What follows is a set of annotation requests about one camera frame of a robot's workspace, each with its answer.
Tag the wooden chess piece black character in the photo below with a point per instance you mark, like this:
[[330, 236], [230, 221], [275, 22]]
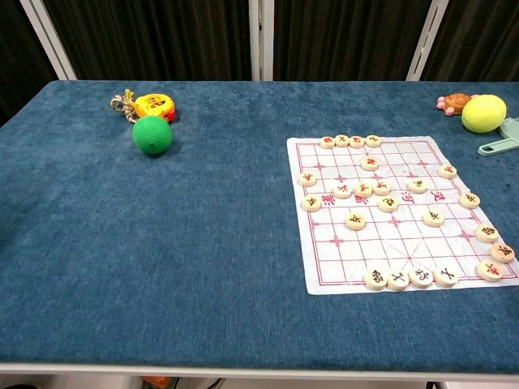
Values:
[[446, 276], [433, 218], [355, 221], [418, 185], [376, 279], [503, 253], [397, 280], [342, 189], [486, 233], [421, 277], [388, 203], [311, 202]]

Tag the wooden chess piece red character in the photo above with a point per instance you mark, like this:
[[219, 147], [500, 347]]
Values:
[[470, 199], [307, 178], [373, 140], [447, 171], [357, 142], [327, 142], [370, 163], [363, 189], [341, 140], [490, 270], [381, 187]]

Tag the blue fabric table cover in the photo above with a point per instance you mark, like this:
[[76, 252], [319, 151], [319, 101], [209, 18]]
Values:
[[202, 243]]

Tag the green rubber ball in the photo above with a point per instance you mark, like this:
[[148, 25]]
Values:
[[152, 135]]

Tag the white paper xiangqi board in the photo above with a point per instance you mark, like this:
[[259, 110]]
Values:
[[405, 243]]

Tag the black curtain panel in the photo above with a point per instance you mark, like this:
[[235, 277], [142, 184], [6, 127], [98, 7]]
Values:
[[344, 40], [482, 40], [162, 40], [20, 61]]

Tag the brown pink turtle toy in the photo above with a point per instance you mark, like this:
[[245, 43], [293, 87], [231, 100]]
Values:
[[456, 102]]

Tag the yellow tennis ball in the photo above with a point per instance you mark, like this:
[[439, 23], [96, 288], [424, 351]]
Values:
[[484, 113]]

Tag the mint green hand brush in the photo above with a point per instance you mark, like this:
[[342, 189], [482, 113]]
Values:
[[509, 135]]

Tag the white metal frame post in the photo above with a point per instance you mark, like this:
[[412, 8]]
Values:
[[261, 40], [50, 40], [427, 40]]

